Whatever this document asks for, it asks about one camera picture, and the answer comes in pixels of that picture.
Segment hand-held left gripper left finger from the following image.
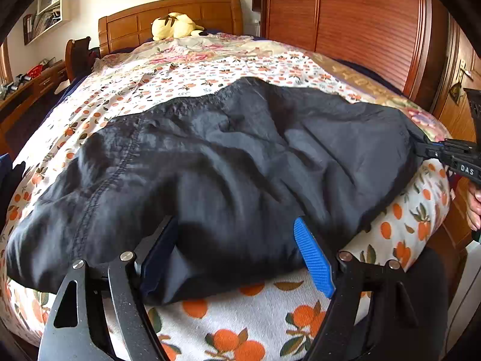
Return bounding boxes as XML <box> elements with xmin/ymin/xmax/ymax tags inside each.
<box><xmin>38</xmin><ymin>215</ymin><xmax>181</xmax><ymax>361</ymax></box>

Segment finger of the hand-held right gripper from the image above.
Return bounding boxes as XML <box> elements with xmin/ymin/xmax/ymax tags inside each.
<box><xmin>423</xmin><ymin>137</ymin><xmax>471</xmax><ymax>151</ymax></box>
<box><xmin>414</xmin><ymin>143</ymin><xmax>452</xmax><ymax>159</ymax></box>

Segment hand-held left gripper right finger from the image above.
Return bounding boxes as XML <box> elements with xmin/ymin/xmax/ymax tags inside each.
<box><xmin>293</xmin><ymin>216</ymin><xmax>421</xmax><ymax>361</ymax></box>

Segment black jacket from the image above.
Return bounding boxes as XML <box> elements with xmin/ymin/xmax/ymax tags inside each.
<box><xmin>5</xmin><ymin>76</ymin><xmax>433</xmax><ymax>306</ymax></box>

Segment person's right hand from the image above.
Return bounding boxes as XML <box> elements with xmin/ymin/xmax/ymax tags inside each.
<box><xmin>466</xmin><ymin>186</ymin><xmax>481</xmax><ymax>231</ymax></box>

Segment wooden door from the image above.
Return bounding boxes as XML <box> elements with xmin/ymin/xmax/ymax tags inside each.
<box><xmin>432</xmin><ymin>19</ymin><xmax>481</xmax><ymax>249</ymax></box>

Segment floral orange print blanket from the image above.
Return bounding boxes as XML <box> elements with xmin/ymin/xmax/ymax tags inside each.
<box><xmin>0</xmin><ymin>32</ymin><xmax>455</xmax><ymax>361</ymax></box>

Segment dark blue bedsheet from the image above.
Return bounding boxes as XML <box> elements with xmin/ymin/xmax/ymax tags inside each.
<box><xmin>331</xmin><ymin>58</ymin><xmax>406</xmax><ymax>96</ymax></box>

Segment white furniture panel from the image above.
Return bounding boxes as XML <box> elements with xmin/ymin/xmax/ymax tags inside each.
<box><xmin>443</xmin><ymin>239</ymin><xmax>481</xmax><ymax>348</ymax></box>

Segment wooden louvered wardrobe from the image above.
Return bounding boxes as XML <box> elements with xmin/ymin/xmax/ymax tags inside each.
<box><xmin>253</xmin><ymin>0</ymin><xmax>449</xmax><ymax>113</ymax></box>

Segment blue cloth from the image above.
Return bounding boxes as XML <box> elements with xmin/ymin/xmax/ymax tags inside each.
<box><xmin>0</xmin><ymin>153</ymin><xmax>12</xmax><ymax>196</ymax></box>

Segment wooden desk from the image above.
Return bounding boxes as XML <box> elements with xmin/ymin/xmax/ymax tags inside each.
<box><xmin>0</xmin><ymin>60</ymin><xmax>68</xmax><ymax>147</ymax></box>

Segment wooden chair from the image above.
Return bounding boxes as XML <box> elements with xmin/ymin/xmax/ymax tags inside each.
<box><xmin>65</xmin><ymin>36</ymin><xmax>99</xmax><ymax>83</ymax></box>

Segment dark metal tools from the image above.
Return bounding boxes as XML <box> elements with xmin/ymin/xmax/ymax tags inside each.
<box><xmin>0</xmin><ymin>73</ymin><xmax>35</xmax><ymax>99</ymax></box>

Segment yellow plush toy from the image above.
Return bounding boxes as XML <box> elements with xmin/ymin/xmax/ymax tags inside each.
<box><xmin>151</xmin><ymin>12</ymin><xmax>205</xmax><ymax>41</ymax></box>

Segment wooden bed headboard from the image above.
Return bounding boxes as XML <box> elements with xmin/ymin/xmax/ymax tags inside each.
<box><xmin>98</xmin><ymin>0</ymin><xmax>244</xmax><ymax>57</ymax></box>

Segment row of books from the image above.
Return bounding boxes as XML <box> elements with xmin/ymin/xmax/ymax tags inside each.
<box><xmin>23</xmin><ymin>9</ymin><xmax>61</xmax><ymax>44</ymax></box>

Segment metal door handle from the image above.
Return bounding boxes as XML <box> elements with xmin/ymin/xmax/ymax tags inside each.
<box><xmin>459</xmin><ymin>59</ymin><xmax>475</xmax><ymax>81</ymax></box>

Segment white wall shelf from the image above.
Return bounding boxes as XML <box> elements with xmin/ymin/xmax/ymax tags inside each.
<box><xmin>23</xmin><ymin>0</ymin><xmax>72</xmax><ymax>46</ymax></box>

